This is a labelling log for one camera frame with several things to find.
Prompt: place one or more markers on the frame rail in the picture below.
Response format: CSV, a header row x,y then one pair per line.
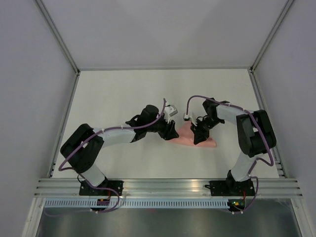
x,y
261,104
57,145

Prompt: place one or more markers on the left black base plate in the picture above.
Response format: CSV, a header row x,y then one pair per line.
x,y
106,188

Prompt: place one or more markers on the white slotted cable duct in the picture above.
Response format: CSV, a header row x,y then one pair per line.
x,y
138,203

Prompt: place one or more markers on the right aluminium frame post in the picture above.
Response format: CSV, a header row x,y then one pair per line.
x,y
277,24

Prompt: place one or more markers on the back aluminium frame bar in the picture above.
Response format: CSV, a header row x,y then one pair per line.
x,y
163,68

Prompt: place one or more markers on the aluminium frame post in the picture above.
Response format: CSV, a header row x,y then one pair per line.
x,y
55,32
277,24

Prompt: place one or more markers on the right side frame rail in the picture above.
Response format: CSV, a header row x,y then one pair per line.
x,y
261,104

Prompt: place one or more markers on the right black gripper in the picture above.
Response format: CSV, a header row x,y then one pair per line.
x,y
199,135

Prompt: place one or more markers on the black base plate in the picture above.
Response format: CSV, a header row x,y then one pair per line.
x,y
221,188
106,188

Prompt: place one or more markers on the left side frame rail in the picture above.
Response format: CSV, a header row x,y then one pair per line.
x,y
57,145

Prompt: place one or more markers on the front aluminium rail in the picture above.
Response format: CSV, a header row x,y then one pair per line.
x,y
166,188

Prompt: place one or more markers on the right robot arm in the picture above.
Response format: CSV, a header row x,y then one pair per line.
x,y
255,134

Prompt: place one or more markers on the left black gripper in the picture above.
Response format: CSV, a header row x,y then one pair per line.
x,y
169,132

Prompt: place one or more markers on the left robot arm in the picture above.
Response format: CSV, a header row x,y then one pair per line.
x,y
83,146

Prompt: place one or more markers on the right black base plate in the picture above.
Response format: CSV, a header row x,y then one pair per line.
x,y
221,188

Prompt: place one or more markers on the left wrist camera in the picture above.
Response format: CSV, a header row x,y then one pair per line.
x,y
169,112

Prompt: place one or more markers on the left aluminium frame post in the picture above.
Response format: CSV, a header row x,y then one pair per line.
x,y
55,32

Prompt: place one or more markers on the pink satin napkin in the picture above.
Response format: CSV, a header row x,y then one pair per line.
x,y
186,137

